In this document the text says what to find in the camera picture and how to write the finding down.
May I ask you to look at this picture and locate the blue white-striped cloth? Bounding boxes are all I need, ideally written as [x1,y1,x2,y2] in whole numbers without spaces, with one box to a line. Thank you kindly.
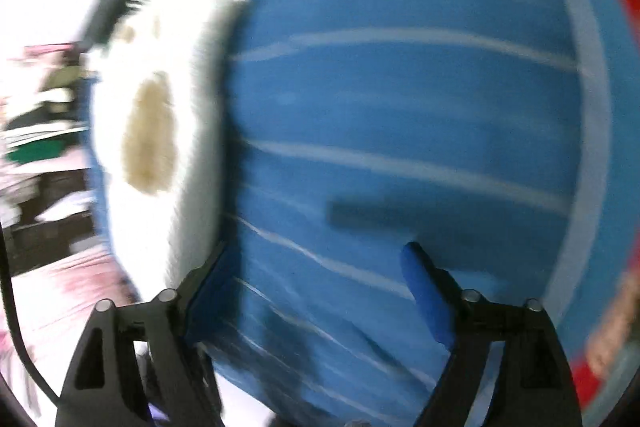
[86,0,622,427]

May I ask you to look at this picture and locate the pink printed bedsheet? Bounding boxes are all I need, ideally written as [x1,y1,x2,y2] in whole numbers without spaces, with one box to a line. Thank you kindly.
[0,247,146,413]

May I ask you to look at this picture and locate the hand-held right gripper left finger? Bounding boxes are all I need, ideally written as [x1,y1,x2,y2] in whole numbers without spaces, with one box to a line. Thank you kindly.
[54,241,237,427]

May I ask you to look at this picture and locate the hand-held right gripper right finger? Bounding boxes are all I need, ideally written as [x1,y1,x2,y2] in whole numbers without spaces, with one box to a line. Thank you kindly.
[400,241,584,427]

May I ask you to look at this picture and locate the pile of mixed clothes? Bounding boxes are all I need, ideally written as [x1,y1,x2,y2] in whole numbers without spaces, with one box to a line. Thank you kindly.
[0,44,97,275]

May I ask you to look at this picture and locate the black cable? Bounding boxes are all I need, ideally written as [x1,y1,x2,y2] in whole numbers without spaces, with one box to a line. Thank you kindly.
[0,227,63,408]

